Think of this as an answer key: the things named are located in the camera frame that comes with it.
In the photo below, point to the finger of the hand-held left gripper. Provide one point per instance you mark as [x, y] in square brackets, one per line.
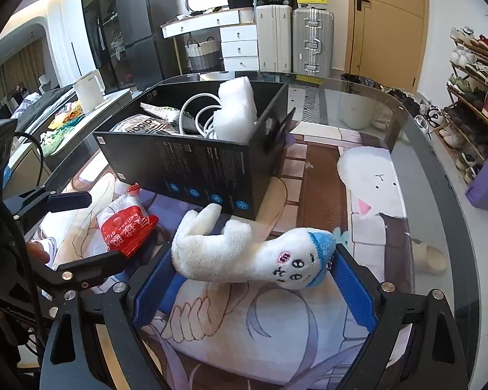
[91, 266]
[69, 202]

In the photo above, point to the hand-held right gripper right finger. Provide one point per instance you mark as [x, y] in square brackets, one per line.
[353, 288]

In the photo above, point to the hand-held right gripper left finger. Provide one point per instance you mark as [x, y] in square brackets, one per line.
[154, 292]

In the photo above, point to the red white plastic bag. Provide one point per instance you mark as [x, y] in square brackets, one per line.
[126, 227]

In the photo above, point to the white plush toy blue hat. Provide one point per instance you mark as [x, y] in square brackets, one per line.
[248, 256]

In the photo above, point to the black white striped pouch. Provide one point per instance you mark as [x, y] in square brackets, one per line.
[146, 124]

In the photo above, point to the black storage box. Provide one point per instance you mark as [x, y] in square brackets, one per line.
[187, 166]

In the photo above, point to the person's left hand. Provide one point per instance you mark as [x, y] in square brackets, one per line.
[38, 252]

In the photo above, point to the dark cloth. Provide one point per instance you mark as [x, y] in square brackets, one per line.
[44, 107]

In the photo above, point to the pile of colourful clothes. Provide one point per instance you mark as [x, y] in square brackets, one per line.
[65, 128]

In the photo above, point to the beige slipper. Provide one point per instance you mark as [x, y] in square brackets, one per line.
[429, 258]

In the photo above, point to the beige curtain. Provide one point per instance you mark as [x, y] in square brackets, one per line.
[28, 61]

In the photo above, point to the white electric kettle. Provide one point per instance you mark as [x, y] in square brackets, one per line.
[87, 89]

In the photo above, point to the printed cartoon table mat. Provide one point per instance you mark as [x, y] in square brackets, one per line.
[321, 178]

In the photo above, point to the green white medicine packet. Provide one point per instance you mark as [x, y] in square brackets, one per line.
[162, 111]

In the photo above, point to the black glass cabinet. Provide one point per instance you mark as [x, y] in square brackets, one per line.
[101, 28]

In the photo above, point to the white trash bin black liner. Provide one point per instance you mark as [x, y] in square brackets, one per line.
[356, 109]

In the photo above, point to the shoe rack with shoes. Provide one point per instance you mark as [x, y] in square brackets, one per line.
[459, 134]

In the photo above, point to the black refrigerator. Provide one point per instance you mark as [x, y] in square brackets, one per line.
[142, 28]

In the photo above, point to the loose pile of shoes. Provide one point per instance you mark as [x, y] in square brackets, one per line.
[423, 109]

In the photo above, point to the black white patterned rug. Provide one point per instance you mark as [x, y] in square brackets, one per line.
[309, 97]

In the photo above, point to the grey white woven basket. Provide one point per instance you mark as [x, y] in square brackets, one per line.
[203, 55]

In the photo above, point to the wooden shoe rack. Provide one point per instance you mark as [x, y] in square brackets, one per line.
[471, 105]

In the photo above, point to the white desk with drawers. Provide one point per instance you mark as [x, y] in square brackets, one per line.
[203, 20]

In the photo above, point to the silver suitcase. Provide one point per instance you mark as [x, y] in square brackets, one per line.
[313, 40]

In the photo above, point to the white ribbed canister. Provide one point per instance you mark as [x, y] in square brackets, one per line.
[247, 15]

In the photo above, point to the white suitcase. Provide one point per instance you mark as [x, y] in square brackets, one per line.
[274, 36]

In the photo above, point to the wooden door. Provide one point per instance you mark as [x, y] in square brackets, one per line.
[390, 20]

